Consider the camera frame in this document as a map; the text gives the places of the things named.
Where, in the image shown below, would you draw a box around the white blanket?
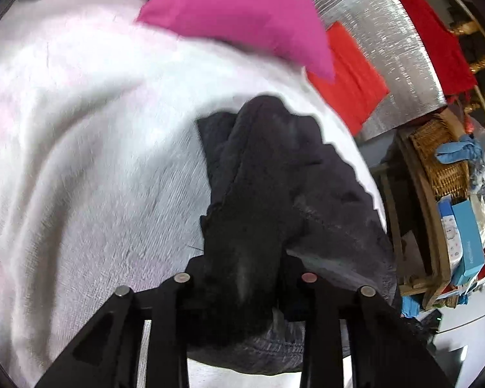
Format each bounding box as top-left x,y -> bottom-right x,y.
0,0 -> 389,388

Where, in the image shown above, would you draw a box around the wooden stair railing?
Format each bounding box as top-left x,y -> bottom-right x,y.
418,0 -> 485,130

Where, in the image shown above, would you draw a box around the blue cloth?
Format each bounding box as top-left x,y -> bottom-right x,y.
436,134 -> 485,168

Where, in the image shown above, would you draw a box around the red pillow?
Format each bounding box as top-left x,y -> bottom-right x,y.
307,21 -> 390,137

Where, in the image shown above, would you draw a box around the silver foil insulation mat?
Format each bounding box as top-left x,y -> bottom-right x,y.
291,0 -> 447,142

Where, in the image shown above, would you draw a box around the wooden table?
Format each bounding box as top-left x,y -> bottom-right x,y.
378,129 -> 453,312

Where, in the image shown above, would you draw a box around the red cloth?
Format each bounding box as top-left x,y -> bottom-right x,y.
374,0 -> 478,98

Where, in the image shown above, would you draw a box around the black puffer jacket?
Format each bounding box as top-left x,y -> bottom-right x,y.
196,94 -> 399,376

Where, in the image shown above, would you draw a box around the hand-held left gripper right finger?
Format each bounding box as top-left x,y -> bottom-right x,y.
283,251 -> 455,388

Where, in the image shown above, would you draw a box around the light blue cardboard box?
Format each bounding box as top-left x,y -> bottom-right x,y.
450,200 -> 485,287

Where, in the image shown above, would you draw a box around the wicker basket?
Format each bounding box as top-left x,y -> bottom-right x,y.
408,114 -> 471,199

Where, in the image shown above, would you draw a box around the white printed tissue pack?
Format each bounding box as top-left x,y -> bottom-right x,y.
437,196 -> 463,275

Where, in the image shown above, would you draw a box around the blue folded clothes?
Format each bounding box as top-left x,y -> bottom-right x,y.
400,295 -> 421,318

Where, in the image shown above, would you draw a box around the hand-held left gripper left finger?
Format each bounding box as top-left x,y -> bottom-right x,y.
36,255 -> 205,388

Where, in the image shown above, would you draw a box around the pink pillow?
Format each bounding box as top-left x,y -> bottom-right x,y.
136,0 -> 335,81

